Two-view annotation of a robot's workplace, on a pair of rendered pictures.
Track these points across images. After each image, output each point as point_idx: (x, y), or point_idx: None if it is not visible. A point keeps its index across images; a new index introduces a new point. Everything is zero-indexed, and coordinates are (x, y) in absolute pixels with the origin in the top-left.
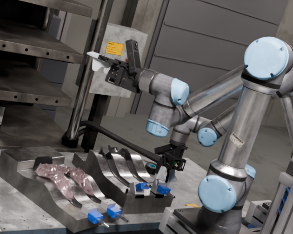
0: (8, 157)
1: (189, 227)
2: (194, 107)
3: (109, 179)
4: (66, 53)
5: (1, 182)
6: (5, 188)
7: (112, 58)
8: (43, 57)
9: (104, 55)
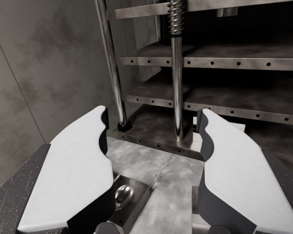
0: (191, 198)
1: None
2: None
3: None
4: None
5: (185, 219)
6: (180, 233)
7: (204, 172)
8: None
9: (206, 118)
